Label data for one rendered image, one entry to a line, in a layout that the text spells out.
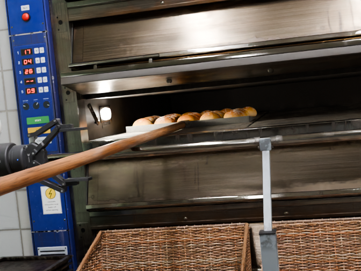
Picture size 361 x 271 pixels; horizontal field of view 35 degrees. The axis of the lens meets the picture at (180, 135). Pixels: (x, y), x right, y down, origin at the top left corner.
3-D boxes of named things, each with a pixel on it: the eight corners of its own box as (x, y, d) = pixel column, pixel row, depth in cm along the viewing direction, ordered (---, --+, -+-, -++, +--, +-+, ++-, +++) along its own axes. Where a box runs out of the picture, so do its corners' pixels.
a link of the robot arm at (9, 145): (-13, 179, 156) (-16, 145, 156) (9, 173, 167) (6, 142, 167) (8, 178, 155) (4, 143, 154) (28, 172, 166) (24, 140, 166)
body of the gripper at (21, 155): (20, 142, 163) (50, 140, 161) (23, 172, 164) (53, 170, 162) (6, 144, 156) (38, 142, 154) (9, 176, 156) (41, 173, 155)
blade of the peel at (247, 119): (249, 122, 246) (248, 115, 246) (126, 133, 258) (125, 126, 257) (255, 117, 281) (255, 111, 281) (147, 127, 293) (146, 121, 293)
